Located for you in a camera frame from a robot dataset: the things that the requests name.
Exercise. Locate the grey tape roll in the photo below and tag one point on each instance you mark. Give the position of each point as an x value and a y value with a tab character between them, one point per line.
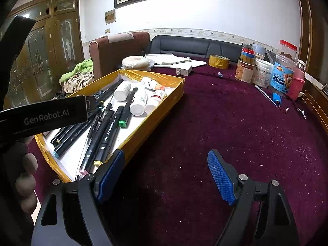
259	50

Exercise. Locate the black-capped black marker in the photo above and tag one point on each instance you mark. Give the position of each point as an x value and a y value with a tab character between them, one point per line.
57	134

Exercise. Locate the pale yellow-capped black marker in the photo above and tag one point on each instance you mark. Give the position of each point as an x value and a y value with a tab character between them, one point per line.
67	134

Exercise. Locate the clear gel pen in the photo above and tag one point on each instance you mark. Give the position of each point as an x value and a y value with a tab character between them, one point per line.
109	106

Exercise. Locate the glass jar orange label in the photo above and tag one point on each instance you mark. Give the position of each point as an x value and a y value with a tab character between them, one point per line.
244	73

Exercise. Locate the green-capped black marker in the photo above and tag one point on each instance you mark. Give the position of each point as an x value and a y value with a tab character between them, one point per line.
128	105

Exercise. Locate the small black clip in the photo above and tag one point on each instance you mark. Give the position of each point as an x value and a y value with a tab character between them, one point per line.
301	112

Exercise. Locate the wooden glass-door cabinet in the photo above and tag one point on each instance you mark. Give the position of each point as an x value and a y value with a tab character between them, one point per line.
56	43

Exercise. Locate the yellow box with white lining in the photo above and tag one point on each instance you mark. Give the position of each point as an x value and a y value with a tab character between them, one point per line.
153	123

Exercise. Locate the green cloth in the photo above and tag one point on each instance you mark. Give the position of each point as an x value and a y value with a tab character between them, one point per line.
79	69

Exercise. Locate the small white cardboard box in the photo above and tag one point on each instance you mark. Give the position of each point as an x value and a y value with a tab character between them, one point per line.
185	70

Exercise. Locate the white wrapped round bundle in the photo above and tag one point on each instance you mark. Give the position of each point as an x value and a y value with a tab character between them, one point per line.
135	62

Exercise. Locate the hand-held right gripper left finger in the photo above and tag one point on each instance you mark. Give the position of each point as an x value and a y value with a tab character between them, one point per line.
110	176

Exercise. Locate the cyan-capped black marker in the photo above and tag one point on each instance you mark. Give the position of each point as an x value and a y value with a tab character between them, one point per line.
76	134

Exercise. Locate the black leather sofa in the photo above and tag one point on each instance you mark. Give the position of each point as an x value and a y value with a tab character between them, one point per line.
192	46

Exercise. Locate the small white bottle orange cap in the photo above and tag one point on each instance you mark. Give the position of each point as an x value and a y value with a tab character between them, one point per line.
151	83

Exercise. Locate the clear jar red lid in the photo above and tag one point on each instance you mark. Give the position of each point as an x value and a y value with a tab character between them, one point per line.
288	47

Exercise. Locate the bottle in pink knitted sleeve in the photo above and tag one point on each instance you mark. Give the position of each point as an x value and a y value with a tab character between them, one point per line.
297	84

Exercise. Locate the white plastic tub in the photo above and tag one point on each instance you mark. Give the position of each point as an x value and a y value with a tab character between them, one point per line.
262	74

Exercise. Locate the person's left hand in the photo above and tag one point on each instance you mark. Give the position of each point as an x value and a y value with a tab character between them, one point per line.
27	184

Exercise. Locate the wooden door frame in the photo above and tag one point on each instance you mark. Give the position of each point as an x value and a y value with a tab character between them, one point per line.
310	30

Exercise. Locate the gold wall plaque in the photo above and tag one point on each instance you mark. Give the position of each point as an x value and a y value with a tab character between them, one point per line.
110	16

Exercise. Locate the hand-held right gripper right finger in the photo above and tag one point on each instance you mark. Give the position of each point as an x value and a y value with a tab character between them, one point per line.
220	176

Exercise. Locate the camouflage cloth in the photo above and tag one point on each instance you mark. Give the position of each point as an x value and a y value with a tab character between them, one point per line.
76	83

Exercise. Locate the flat white box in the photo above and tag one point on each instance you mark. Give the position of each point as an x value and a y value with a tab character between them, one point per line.
312	80

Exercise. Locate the white paper sheets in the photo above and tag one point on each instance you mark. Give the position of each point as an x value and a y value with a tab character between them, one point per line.
169	59

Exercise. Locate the large white plastic bottle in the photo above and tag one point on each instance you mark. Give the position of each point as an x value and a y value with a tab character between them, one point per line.
138	103

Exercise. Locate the yellow tape roll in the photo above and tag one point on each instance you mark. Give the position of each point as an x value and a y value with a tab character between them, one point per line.
218	62

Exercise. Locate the gel pen with black grip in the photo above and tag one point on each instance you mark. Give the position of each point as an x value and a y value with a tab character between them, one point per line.
88	153

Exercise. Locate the white bottle with red label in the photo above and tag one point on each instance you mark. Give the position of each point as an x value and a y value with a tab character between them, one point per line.
153	102

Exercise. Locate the purple velvet tablecloth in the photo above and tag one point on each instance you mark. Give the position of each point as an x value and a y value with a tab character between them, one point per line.
230	133

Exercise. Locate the small plain white bottle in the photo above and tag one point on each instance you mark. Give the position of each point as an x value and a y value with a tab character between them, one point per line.
122	91

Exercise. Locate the clear jar blue label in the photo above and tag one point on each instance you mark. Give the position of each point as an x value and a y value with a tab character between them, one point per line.
281	78

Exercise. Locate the brown armchair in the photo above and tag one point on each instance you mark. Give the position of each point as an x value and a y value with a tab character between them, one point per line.
112	56

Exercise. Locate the silver pen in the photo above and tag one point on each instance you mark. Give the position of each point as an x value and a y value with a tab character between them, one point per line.
265	94

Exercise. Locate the stacked coloured tape rolls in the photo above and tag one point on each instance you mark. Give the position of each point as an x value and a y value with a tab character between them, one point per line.
248	53

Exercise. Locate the dark green printed pen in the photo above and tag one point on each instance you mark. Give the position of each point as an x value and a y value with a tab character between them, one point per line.
98	93

